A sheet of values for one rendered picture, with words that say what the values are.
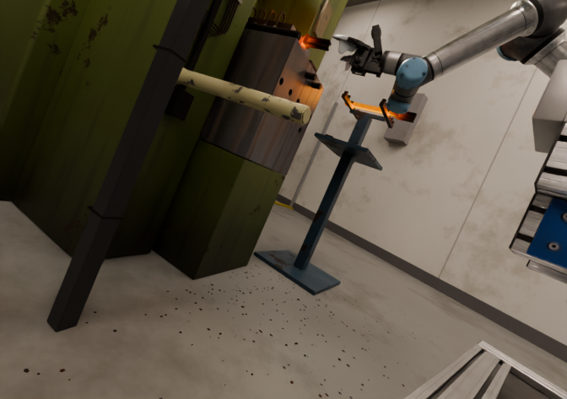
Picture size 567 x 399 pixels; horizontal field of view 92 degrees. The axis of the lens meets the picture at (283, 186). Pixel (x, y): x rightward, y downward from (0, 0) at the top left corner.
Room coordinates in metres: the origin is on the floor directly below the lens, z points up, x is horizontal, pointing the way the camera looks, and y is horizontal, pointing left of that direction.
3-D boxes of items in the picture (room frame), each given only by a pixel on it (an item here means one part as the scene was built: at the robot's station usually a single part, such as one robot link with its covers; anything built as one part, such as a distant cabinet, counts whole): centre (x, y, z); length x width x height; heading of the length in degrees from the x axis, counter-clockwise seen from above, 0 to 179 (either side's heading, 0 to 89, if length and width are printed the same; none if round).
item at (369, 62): (1.00, -0.10, 0.97); 0.12 x 0.08 x 0.09; 66
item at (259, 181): (1.23, 0.34, 0.23); 0.56 x 0.38 x 0.47; 66
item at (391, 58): (0.97, -0.18, 0.98); 0.08 x 0.05 x 0.08; 156
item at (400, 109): (0.92, -0.24, 0.88); 0.11 x 0.08 x 0.11; 165
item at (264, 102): (0.74, 0.22, 0.62); 0.44 x 0.05 x 0.05; 66
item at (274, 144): (1.23, 0.34, 0.69); 0.56 x 0.38 x 0.45; 66
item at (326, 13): (1.43, 0.15, 1.27); 0.09 x 0.02 x 0.17; 156
